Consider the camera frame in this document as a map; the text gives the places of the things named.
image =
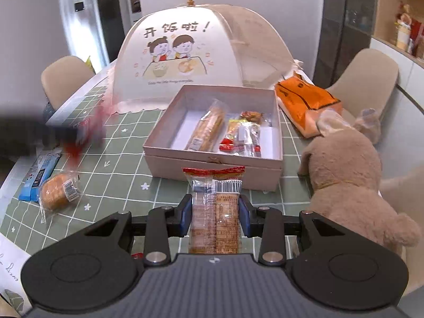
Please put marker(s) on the beige chair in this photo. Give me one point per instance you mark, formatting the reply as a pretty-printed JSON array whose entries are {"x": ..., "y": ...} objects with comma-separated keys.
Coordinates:
[
  {"x": 64, "y": 79},
  {"x": 367, "y": 76}
]

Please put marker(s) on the small red snack packet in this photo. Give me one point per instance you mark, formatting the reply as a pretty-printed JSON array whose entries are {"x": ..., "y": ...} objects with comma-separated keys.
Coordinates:
[{"x": 230, "y": 144}]

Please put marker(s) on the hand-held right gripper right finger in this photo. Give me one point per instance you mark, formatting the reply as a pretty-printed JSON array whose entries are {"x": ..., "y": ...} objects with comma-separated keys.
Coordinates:
[{"x": 244, "y": 218}]

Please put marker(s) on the dark door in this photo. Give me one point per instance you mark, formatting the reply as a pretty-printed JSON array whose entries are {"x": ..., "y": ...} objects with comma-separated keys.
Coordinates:
[{"x": 109, "y": 20}]

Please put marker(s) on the orange plastic bag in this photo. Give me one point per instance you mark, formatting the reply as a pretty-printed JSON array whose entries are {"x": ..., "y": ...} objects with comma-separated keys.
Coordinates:
[{"x": 298, "y": 102}]

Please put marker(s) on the blue snack packet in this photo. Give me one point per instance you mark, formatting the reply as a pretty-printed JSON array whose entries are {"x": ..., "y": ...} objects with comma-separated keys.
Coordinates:
[{"x": 39, "y": 172}]

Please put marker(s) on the long bread packet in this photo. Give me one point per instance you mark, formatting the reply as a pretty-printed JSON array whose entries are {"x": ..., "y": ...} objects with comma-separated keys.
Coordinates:
[{"x": 207, "y": 129}]

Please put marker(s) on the black wall switch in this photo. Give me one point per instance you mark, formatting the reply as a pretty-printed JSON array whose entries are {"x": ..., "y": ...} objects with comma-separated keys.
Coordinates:
[{"x": 78, "y": 6}]

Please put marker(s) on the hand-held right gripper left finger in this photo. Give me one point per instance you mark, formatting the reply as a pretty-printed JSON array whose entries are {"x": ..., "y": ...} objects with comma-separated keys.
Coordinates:
[{"x": 187, "y": 218}]

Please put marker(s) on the printed mesh food cover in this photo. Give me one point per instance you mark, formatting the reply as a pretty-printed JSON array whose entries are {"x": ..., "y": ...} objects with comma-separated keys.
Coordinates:
[{"x": 212, "y": 39}]

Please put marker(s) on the clear brown snack packet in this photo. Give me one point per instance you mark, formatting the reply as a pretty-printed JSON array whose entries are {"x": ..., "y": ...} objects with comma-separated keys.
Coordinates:
[{"x": 252, "y": 116}]

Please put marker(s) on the pink cardboard box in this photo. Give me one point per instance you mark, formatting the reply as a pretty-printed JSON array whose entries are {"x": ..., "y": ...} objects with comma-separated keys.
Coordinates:
[{"x": 165, "y": 169}]

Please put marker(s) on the yellow and white jar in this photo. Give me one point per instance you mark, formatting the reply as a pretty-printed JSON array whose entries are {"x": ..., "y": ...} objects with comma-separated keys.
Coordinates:
[{"x": 403, "y": 36}]

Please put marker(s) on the white low cabinet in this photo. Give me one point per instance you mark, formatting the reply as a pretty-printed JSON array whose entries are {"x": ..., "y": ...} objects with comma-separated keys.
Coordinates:
[{"x": 384, "y": 48}]

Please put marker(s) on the doll figurine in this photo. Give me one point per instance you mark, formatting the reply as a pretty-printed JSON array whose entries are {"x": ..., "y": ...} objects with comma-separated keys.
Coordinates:
[{"x": 404, "y": 13}]

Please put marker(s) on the round bread packet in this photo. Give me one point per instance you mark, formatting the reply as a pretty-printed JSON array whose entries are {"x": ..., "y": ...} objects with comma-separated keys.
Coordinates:
[{"x": 54, "y": 190}]

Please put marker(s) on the dark glass cabinet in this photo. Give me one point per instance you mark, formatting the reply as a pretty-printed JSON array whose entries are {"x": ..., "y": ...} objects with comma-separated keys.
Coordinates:
[{"x": 344, "y": 23}]

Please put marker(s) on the large red snack packet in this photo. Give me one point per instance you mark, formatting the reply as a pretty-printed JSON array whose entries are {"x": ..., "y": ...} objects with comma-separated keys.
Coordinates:
[{"x": 92, "y": 129}]

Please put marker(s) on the brown plush dog toy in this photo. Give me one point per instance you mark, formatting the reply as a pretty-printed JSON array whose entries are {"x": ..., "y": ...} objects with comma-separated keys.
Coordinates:
[{"x": 341, "y": 179}]

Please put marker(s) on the red gift bag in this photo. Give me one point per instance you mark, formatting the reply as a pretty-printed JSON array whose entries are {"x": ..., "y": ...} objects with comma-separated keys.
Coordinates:
[{"x": 418, "y": 33}]

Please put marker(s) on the green checked tablecloth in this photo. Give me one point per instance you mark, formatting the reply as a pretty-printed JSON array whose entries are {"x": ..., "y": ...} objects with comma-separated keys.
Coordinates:
[{"x": 119, "y": 159}]

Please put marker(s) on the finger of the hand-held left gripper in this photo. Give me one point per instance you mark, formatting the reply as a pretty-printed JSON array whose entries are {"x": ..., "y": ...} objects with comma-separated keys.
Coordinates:
[{"x": 63, "y": 135}]

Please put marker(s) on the biscuit packet with red top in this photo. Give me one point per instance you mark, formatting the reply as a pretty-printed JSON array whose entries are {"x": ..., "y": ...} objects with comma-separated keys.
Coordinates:
[{"x": 215, "y": 218}]

